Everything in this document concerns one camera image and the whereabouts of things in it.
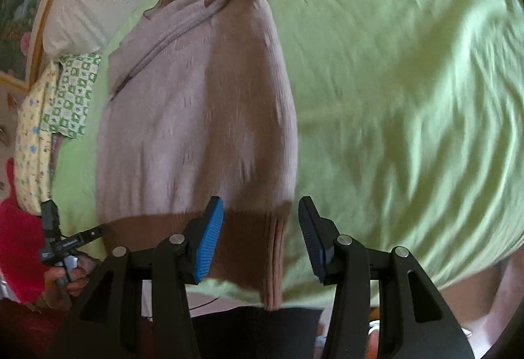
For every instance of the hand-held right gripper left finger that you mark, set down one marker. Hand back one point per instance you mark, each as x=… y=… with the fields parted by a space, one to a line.
x=209 y=241

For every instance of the wall picture with wooden frame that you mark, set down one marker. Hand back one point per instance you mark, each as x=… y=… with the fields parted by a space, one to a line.
x=20 y=15

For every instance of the green checked patterned cloth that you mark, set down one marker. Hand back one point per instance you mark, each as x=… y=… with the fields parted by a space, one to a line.
x=73 y=97

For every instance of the yellow floral cloth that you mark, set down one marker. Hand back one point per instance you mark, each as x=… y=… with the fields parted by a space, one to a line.
x=32 y=146

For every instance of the green bed sheet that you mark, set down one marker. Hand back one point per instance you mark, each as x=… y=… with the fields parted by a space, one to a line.
x=389 y=97

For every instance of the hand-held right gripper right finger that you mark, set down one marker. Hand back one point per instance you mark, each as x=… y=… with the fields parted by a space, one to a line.
x=308 y=237

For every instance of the person's left hand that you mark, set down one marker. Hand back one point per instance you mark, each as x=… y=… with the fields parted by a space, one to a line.
x=61 y=293

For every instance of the red cloth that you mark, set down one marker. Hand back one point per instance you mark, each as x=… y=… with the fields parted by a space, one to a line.
x=22 y=244

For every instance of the pale pink mattress cover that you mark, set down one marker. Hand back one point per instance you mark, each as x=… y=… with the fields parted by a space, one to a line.
x=483 y=297

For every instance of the pink knit sweater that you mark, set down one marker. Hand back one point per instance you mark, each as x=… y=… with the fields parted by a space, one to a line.
x=196 y=117

